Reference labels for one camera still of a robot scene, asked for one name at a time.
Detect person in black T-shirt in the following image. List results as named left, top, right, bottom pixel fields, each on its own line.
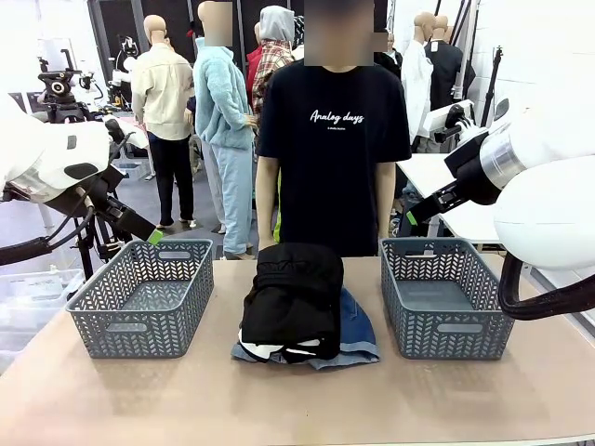
left=255, top=0, right=413, bottom=258

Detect mannequin in light blue fleece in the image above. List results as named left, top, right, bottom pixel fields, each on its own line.
left=192, top=0, right=258, bottom=261

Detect mannequin in red top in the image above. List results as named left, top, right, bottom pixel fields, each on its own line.
left=245, top=21, right=262, bottom=101

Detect black camera tripod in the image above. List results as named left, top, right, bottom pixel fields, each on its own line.
left=35, top=48, right=129, bottom=281

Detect mannequin in plaid hoodie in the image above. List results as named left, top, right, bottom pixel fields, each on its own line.
left=250, top=5, right=299, bottom=123

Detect black light stand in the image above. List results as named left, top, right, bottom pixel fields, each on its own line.
left=480, top=45, right=506, bottom=129

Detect large white table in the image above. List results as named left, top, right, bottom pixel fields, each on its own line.
left=396, top=151, right=504, bottom=246

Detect grey plastic lattice basket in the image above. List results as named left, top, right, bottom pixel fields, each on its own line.
left=379, top=237, right=522, bottom=361
left=64, top=239, right=216, bottom=361

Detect blue denim shorts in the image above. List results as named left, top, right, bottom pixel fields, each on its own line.
left=231, top=286, right=381, bottom=371

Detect person's right forearm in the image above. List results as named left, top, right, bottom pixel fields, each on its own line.
left=255, top=155, right=283, bottom=243

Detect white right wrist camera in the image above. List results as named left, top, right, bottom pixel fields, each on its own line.
left=419, top=98, right=490, bottom=146

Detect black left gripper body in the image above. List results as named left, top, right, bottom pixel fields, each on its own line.
left=90, top=165, right=137, bottom=230

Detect grey floor bin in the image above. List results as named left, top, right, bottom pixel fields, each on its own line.
left=112, top=160, right=155, bottom=183

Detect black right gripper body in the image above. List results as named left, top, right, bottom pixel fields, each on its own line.
left=443, top=132, right=503, bottom=206

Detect clear plastic storage box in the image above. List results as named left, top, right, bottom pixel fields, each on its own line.
left=0, top=268, right=86, bottom=329

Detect mannequin in black jacket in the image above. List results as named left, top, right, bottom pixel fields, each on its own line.
left=424, top=14, right=476, bottom=112

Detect person's left forearm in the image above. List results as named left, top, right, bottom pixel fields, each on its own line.
left=374, top=161, right=398, bottom=243

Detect mannequin in white shirt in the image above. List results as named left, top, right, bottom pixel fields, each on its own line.
left=400, top=11, right=436, bottom=141

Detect mannequin in cream shirt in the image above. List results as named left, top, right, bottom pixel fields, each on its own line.
left=131, top=14, right=197, bottom=230

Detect white garment with black trim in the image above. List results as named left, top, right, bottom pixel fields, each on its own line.
left=238, top=328, right=326, bottom=364

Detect red checkered cloth table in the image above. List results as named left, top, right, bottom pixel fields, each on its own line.
left=115, top=115, right=151, bottom=151

